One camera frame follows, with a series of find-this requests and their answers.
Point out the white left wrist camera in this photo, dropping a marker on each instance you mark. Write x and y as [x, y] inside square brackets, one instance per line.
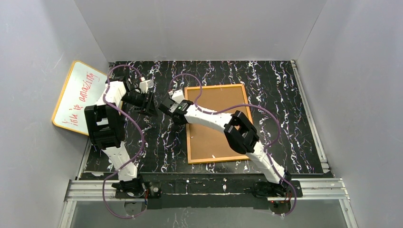
[146, 85]

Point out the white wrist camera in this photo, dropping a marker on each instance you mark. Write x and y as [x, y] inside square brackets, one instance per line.
[176, 96]
[146, 85]

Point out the whiteboard with red writing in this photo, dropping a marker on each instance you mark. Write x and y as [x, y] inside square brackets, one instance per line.
[84, 85]

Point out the yellow wooden picture frame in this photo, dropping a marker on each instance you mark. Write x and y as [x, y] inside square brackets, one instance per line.
[189, 144]

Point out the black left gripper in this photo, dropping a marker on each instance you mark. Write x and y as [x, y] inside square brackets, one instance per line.
[148, 102]

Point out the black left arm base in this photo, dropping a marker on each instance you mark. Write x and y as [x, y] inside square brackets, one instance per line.
[137, 190]

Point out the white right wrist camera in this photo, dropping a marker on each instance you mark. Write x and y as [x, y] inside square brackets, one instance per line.
[176, 96]

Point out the aluminium rail base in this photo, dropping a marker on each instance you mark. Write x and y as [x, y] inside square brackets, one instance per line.
[312, 189]

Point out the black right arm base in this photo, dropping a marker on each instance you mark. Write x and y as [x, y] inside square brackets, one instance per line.
[283, 192]

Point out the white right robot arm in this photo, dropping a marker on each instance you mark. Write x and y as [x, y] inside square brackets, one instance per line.
[241, 134]

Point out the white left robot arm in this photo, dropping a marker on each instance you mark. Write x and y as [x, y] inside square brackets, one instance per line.
[105, 120]

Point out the brown cardboard backing board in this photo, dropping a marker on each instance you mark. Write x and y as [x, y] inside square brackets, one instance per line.
[217, 94]

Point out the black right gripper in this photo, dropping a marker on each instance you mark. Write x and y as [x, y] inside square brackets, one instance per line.
[167, 105]

